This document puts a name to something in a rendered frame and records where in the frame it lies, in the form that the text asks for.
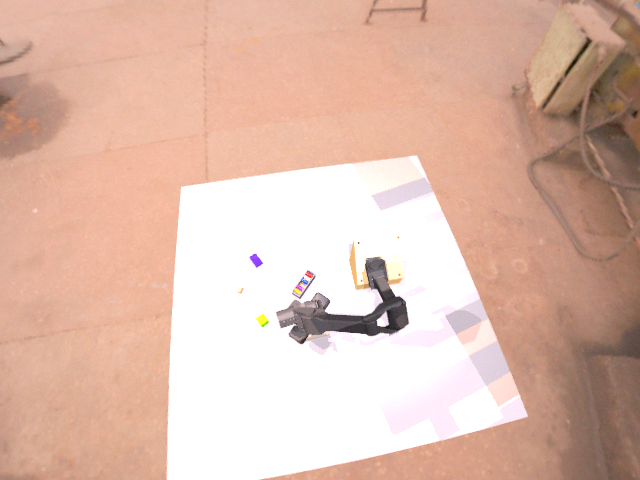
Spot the flat purple block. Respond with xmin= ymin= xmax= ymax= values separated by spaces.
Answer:
xmin=249 ymin=253 xmax=263 ymax=268

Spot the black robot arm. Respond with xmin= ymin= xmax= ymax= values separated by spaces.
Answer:
xmin=275 ymin=256 xmax=410 ymax=337

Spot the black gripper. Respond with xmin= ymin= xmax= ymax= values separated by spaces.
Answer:
xmin=288 ymin=292 xmax=330 ymax=345

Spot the small lime green cube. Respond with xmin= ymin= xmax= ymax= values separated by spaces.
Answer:
xmin=256 ymin=313 xmax=269 ymax=328

